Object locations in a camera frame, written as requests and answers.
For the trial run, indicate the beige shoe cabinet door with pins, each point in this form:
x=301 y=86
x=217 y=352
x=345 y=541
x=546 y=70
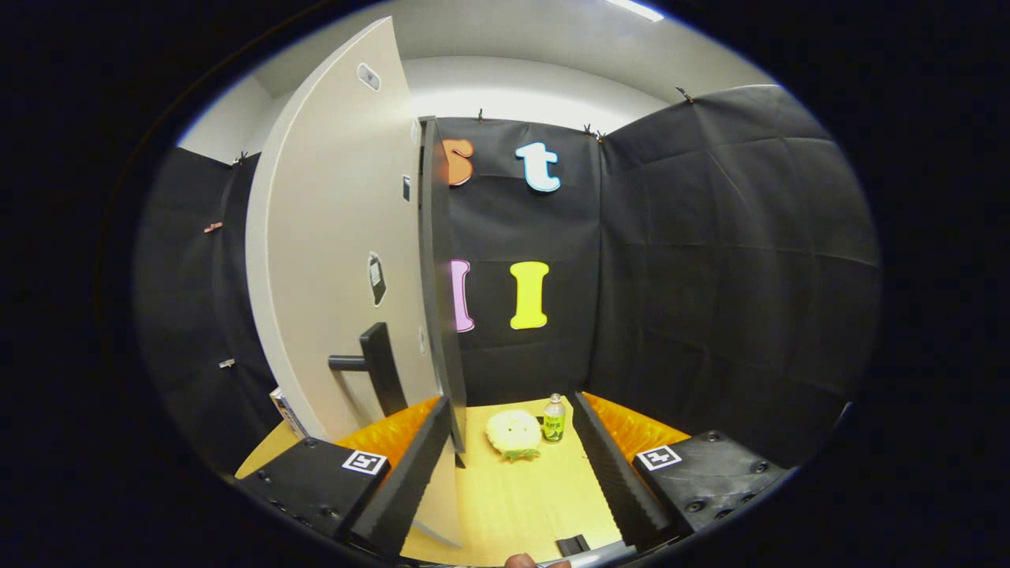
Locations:
x=331 y=237

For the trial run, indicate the black backdrop cloth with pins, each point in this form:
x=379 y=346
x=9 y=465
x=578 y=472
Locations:
x=710 y=276

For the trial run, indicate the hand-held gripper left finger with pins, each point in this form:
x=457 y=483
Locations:
x=410 y=473

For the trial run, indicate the white book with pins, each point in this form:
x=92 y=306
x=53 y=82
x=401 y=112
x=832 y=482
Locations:
x=284 y=409

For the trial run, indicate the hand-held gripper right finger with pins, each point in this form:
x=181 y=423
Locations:
x=611 y=481

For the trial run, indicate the green label drink bottle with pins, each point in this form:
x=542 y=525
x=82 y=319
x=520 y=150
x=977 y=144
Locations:
x=554 y=422

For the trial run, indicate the yellow plush toy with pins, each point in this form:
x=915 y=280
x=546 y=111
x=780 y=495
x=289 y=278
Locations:
x=513 y=434

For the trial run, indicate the long ceiling light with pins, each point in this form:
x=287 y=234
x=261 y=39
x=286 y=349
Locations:
x=637 y=9

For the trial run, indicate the dark grey shoe cabinet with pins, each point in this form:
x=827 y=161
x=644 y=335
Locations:
x=438 y=276

